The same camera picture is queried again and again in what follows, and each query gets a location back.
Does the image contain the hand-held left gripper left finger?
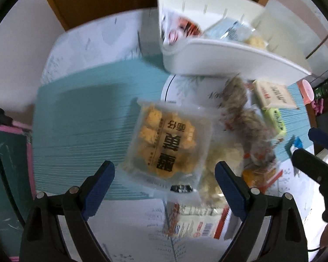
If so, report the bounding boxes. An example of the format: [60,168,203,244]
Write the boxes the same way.
[20,160,116,262]

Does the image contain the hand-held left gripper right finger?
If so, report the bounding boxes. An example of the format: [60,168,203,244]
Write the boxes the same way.
[215,161,309,262]

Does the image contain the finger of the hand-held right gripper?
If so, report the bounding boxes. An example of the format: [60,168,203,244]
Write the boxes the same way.
[308,127,328,153]
[292,149,328,182]

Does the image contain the pale puff clear packet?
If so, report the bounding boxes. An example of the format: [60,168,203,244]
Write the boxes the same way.
[199,142,245,198]

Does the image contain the orange and white snack packet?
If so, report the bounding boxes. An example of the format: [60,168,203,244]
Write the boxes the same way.
[242,166,284,195]

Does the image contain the red bordered snack packet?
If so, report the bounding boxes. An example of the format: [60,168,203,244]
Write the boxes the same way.
[163,200,232,241]

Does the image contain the green snack packet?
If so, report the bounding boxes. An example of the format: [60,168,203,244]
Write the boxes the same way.
[262,107,287,137]

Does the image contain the beige cracker packet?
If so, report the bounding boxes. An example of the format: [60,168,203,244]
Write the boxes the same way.
[252,80,300,110]

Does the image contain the brown nut ball packet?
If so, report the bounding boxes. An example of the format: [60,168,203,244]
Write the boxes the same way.
[220,75,276,168]

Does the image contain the yellow cake clear packet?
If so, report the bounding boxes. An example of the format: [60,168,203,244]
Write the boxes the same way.
[117,98,213,198]

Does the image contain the white plastic bin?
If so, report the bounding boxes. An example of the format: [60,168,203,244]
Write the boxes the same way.
[157,0,312,86]

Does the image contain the pink plastic stool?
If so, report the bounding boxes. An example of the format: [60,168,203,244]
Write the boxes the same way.
[301,79,315,105]

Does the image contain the green patterned object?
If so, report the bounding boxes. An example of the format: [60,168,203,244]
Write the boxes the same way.
[314,75,328,100]

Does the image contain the teal striped mat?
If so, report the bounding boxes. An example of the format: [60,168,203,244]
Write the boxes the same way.
[33,56,315,201]

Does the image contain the thin dark stick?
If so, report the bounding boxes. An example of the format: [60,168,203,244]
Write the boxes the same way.
[305,31,328,60]

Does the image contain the pink framed green chalkboard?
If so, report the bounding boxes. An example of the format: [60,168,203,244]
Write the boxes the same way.
[0,122,35,262]

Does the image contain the small cake clear packet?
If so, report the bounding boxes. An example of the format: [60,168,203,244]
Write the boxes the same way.
[244,32,269,50]

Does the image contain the light blue snack packet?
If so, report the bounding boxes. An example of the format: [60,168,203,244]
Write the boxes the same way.
[204,18,253,42]

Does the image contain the white leaf print tablecloth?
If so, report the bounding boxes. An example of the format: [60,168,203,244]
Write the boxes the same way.
[40,7,327,262]

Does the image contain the red and white snack packet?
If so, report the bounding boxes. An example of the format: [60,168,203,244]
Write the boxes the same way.
[161,7,203,45]

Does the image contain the black cable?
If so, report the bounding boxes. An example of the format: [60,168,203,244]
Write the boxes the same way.
[0,136,26,224]

